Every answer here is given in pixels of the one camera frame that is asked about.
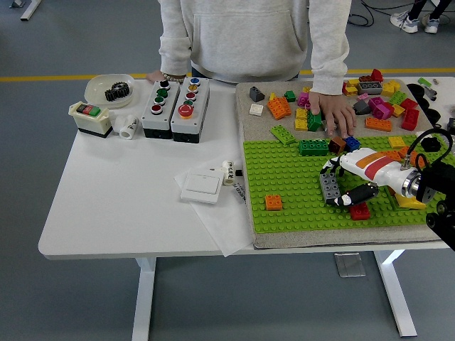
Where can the small black connector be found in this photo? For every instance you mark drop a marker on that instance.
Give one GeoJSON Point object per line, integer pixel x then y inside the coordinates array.
{"type": "Point", "coordinates": [239, 173]}

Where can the cream red-green switch box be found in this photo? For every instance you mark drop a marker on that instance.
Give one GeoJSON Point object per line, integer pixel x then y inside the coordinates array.
{"type": "Point", "coordinates": [90, 122]}

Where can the silver floor plate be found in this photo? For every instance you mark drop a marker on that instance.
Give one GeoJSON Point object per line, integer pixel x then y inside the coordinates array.
{"type": "Point", "coordinates": [350, 264]}

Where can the grey emergency-stop control box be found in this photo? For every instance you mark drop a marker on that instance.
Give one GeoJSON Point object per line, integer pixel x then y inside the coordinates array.
{"type": "Point", "coordinates": [185, 128]}

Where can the dark grey slope brick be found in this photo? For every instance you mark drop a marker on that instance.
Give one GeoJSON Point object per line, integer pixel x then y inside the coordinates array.
{"type": "Point", "coordinates": [362, 106]}
{"type": "Point", "coordinates": [256, 93]}

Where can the green studded baseplate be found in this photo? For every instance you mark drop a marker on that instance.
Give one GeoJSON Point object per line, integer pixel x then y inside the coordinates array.
{"type": "Point", "coordinates": [295, 213]}

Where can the red two-by-two brick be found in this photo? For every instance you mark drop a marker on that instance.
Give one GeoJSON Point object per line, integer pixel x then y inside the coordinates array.
{"type": "Point", "coordinates": [408, 103]}

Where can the dark green tall brick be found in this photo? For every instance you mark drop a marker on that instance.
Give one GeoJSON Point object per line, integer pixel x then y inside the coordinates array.
{"type": "Point", "coordinates": [314, 122]}

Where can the lime green two-by-four brick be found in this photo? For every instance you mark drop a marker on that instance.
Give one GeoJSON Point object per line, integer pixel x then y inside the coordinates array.
{"type": "Point", "coordinates": [283, 135]}

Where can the black round brick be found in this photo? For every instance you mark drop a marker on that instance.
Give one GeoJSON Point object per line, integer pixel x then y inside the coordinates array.
{"type": "Point", "coordinates": [431, 144]}

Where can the black metal gear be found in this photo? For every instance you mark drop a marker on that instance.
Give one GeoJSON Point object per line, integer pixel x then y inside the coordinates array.
{"type": "Point", "coordinates": [113, 94]}
{"type": "Point", "coordinates": [123, 89]}

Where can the grey four-button control box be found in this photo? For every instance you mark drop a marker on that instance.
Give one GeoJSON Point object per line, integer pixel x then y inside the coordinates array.
{"type": "Point", "coordinates": [154, 122]}

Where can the orange two-by-four brick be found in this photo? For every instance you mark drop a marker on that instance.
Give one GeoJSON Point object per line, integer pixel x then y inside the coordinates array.
{"type": "Point", "coordinates": [392, 154]}
{"type": "Point", "coordinates": [409, 153]}
{"type": "Point", "coordinates": [279, 107]}
{"type": "Point", "coordinates": [378, 124]}

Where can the small pink tile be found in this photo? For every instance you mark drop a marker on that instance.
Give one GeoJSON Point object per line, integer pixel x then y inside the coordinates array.
{"type": "Point", "coordinates": [362, 96]}

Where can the yellow two-by-four brick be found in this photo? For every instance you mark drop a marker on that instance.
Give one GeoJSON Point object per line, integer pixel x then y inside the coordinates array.
{"type": "Point", "coordinates": [390, 87]}

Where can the green two-by-two brick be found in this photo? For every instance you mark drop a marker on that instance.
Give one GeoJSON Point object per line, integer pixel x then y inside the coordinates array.
{"type": "Point", "coordinates": [290, 95]}

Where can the red slope brick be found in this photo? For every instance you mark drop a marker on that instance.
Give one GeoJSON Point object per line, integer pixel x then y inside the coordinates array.
{"type": "Point", "coordinates": [376, 75]}

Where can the white square tile brick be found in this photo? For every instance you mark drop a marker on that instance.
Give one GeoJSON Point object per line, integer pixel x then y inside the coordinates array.
{"type": "Point", "coordinates": [256, 108]}

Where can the dark red brick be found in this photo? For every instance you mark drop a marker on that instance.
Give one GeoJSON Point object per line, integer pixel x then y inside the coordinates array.
{"type": "Point", "coordinates": [363, 78]}

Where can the grey-brown mat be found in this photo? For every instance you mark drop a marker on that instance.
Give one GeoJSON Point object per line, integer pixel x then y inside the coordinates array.
{"type": "Point", "coordinates": [337, 237]}

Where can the red two-by-four brick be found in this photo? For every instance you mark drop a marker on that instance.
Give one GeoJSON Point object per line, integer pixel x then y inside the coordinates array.
{"type": "Point", "coordinates": [410, 119]}
{"type": "Point", "coordinates": [359, 212]}

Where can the brown two-by-two brick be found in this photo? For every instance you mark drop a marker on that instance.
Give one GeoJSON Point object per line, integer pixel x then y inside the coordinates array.
{"type": "Point", "coordinates": [337, 145]}

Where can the magenta two-by-two brick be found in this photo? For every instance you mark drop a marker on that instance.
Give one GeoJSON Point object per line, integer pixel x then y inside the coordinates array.
{"type": "Point", "coordinates": [375, 102]}
{"type": "Point", "coordinates": [382, 111]}
{"type": "Point", "coordinates": [304, 99]}

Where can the person's right hand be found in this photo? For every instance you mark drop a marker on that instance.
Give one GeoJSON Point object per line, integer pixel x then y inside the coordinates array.
{"type": "Point", "coordinates": [156, 75]}

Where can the yellow curved brick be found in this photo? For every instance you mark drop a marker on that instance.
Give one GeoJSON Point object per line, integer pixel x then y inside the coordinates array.
{"type": "Point", "coordinates": [410, 203]}

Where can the white table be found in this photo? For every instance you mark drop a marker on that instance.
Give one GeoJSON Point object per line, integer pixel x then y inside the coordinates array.
{"type": "Point", "coordinates": [124, 195]}

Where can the white bowl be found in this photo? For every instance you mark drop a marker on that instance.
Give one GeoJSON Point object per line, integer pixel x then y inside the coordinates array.
{"type": "Point", "coordinates": [96, 89]}

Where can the white paper sheet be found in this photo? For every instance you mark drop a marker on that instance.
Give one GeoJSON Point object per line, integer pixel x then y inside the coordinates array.
{"type": "Point", "coordinates": [220, 227]}

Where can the black cup tray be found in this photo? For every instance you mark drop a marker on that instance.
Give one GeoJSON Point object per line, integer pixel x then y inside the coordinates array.
{"type": "Point", "coordinates": [416, 90]}

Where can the clear plastic piece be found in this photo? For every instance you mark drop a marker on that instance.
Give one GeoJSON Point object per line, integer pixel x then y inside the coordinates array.
{"type": "Point", "coordinates": [325, 126]}

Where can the white table foot frame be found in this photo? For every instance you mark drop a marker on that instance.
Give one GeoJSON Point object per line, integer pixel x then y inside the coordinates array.
{"type": "Point", "coordinates": [30, 10]}

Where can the grey upturned two-by-four brick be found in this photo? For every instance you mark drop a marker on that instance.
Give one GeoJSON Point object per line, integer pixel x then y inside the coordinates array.
{"type": "Point", "coordinates": [369, 87]}

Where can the yellow two-by-two brick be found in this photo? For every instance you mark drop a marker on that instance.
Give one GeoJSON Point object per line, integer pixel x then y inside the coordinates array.
{"type": "Point", "coordinates": [301, 124]}
{"type": "Point", "coordinates": [302, 113]}
{"type": "Point", "coordinates": [350, 90]}
{"type": "Point", "coordinates": [396, 141]}
{"type": "Point", "coordinates": [398, 109]}
{"type": "Point", "coordinates": [352, 82]}
{"type": "Point", "coordinates": [306, 89]}

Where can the black box part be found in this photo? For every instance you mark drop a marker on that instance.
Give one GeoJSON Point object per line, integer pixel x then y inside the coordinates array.
{"type": "Point", "coordinates": [451, 124]}

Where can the orange two-by-two brick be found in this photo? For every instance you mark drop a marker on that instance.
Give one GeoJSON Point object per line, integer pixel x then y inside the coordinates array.
{"type": "Point", "coordinates": [273, 202]}

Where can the small lime green block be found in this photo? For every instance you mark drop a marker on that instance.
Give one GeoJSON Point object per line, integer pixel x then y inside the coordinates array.
{"type": "Point", "coordinates": [424, 82]}

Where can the grey metal part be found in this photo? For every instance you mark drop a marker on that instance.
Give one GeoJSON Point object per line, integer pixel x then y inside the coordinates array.
{"type": "Point", "coordinates": [430, 92]}

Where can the person's left hand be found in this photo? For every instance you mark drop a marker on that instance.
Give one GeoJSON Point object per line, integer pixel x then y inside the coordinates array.
{"type": "Point", "coordinates": [332, 106]}

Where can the white table leg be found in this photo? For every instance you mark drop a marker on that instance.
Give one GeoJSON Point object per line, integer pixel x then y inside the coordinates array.
{"type": "Point", "coordinates": [144, 302]}
{"type": "Point", "coordinates": [396, 291]}

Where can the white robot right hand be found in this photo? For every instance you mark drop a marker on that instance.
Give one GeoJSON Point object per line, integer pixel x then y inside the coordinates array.
{"type": "Point", "coordinates": [373, 167]}

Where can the blue two-by-two brick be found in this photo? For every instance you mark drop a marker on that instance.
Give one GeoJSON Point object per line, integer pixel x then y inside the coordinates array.
{"type": "Point", "coordinates": [352, 143]}

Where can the dark green two-by-four brick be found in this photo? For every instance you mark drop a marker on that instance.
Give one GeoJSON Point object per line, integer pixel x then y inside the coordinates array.
{"type": "Point", "coordinates": [313, 147]}

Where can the white pipe tee fitting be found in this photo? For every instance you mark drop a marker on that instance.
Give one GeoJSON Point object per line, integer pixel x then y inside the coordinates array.
{"type": "Point", "coordinates": [128, 129]}

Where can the white wall switch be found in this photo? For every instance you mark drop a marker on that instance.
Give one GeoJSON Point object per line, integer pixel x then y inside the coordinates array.
{"type": "Point", "coordinates": [200, 186]}

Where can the person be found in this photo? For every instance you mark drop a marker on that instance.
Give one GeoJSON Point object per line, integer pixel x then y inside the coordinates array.
{"type": "Point", "coordinates": [405, 22]}
{"type": "Point", "coordinates": [249, 35]}

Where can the small white labelled tube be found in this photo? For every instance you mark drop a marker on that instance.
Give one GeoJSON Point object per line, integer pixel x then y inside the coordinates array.
{"type": "Point", "coordinates": [229, 174]}

